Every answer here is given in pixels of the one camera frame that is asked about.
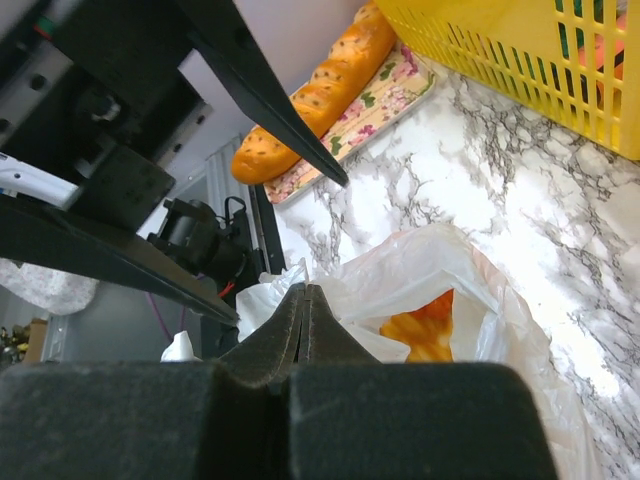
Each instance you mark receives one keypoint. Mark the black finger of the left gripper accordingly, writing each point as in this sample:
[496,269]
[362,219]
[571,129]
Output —
[221,36]

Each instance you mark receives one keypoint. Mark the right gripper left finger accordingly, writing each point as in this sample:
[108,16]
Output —
[142,420]

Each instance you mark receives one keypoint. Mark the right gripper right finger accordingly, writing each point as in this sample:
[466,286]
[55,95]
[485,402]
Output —
[368,420]

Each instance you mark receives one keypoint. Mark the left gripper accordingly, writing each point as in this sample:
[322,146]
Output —
[93,105]

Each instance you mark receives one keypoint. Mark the orange croissant bread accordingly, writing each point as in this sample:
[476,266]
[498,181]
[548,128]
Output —
[426,331]

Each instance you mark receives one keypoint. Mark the white plastic grocery bag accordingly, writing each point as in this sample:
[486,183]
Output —
[491,323]

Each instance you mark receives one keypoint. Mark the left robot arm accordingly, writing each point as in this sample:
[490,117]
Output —
[91,97]

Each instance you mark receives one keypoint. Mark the baguette bread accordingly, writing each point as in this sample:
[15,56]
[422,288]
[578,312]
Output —
[352,62]

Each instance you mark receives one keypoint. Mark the floral placemat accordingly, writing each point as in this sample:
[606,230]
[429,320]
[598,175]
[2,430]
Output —
[401,83]

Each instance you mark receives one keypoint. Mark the yellow shopping basket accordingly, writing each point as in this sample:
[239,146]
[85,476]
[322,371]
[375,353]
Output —
[576,62]

